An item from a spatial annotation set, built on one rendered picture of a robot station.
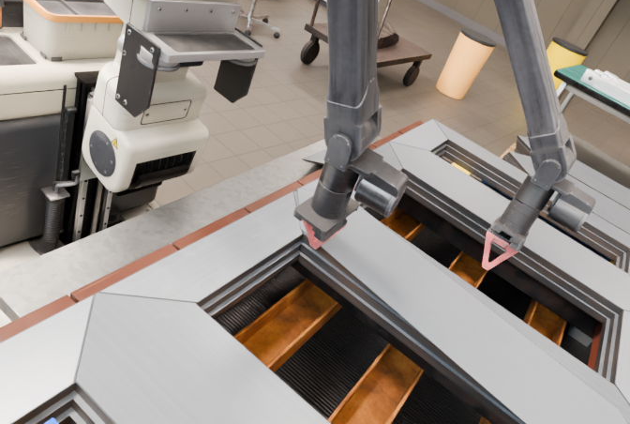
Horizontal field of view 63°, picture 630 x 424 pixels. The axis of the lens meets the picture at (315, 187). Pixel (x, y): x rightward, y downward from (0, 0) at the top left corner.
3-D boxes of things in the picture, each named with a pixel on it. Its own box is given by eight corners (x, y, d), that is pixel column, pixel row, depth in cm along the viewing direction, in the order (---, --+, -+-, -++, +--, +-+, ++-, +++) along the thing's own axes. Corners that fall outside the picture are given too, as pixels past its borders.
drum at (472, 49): (442, 82, 521) (471, 27, 491) (471, 99, 506) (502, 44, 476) (427, 83, 495) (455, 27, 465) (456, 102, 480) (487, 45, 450)
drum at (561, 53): (557, 103, 619) (592, 53, 584) (548, 108, 586) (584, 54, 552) (527, 86, 635) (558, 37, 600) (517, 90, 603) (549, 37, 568)
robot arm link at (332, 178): (340, 136, 79) (322, 151, 75) (379, 157, 77) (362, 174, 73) (328, 169, 83) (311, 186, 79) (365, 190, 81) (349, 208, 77)
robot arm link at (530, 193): (532, 169, 100) (530, 170, 95) (565, 187, 98) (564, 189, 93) (512, 199, 102) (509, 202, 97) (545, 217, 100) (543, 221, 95)
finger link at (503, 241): (502, 273, 106) (528, 235, 103) (498, 280, 99) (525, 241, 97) (473, 254, 108) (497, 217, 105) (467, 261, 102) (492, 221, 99)
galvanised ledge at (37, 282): (401, 159, 180) (405, 153, 179) (58, 371, 77) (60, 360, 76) (356, 131, 187) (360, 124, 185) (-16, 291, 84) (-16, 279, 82)
